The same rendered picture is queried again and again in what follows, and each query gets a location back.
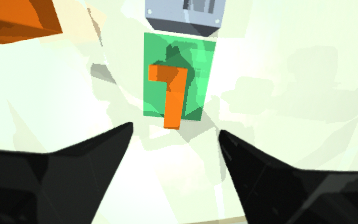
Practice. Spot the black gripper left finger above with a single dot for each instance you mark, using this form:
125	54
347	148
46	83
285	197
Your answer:
70	182

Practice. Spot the orange l-shaped part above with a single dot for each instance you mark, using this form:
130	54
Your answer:
176	80

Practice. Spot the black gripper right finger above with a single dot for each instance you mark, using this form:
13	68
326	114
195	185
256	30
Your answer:
271	191

